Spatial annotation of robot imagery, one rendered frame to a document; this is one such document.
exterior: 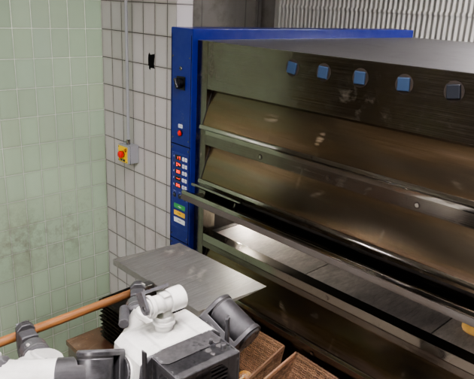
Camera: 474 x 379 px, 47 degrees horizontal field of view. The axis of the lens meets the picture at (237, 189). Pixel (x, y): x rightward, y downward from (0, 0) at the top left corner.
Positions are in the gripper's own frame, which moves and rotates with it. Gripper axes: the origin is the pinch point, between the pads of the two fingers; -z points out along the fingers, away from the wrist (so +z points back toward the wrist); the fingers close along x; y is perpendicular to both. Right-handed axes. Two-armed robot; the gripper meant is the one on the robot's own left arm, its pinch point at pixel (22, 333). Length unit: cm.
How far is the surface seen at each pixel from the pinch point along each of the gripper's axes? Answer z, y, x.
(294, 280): 13, 108, 5
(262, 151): -9, 105, -47
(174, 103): -65, 95, -59
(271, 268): 0, 106, 4
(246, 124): -19, 103, -57
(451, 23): -140, 430, -100
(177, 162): -62, 95, -30
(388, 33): -72, 257, -93
